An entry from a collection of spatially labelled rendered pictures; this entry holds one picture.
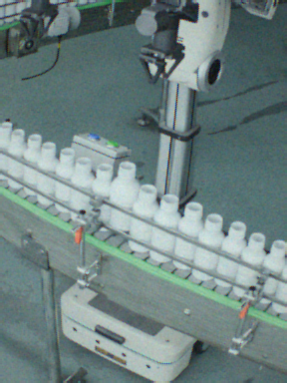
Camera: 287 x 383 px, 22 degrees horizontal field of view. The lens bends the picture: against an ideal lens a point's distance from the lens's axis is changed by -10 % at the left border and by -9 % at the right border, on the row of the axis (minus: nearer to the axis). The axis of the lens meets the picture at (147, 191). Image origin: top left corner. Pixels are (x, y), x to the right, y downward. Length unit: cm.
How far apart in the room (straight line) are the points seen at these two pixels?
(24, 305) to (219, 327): 145
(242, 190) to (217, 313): 219
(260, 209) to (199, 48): 171
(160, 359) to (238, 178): 162
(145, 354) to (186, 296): 90
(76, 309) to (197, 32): 116
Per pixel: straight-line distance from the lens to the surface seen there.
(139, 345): 267
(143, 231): 181
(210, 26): 221
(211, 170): 405
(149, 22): 162
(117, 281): 192
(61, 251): 200
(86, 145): 202
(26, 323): 304
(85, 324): 279
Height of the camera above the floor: 217
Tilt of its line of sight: 35 degrees down
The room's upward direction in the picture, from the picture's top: 6 degrees clockwise
